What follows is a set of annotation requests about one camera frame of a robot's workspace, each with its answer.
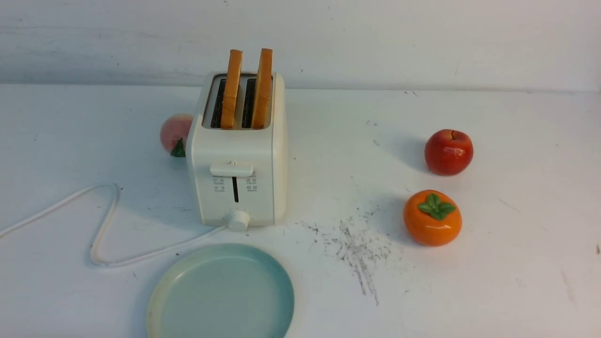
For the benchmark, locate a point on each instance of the toast slice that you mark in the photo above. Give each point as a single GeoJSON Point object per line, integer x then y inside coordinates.
{"type": "Point", "coordinates": [230, 93]}
{"type": "Point", "coordinates": [262, 89]}

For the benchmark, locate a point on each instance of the light blue round plate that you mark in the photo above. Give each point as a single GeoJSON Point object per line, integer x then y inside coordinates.
{"type": "Point", "coordinates": [222, 291]}

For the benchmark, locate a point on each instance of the white two-slot toaster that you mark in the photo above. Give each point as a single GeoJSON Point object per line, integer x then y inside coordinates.
{"type": "Point", "coordinates": [239, 175]}

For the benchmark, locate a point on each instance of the pink peach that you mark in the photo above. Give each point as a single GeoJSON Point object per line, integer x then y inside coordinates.
{"type": "Point", "coordinates": [174, 134]}

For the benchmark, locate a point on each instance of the orange persimmon with green leaves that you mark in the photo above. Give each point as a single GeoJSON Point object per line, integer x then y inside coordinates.
{"type": "Point", "coordinates": [432, 218]}

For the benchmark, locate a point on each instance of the red apple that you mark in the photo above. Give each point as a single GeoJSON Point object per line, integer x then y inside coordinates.
{"type": "Point", "coordinates": [448, 152]}

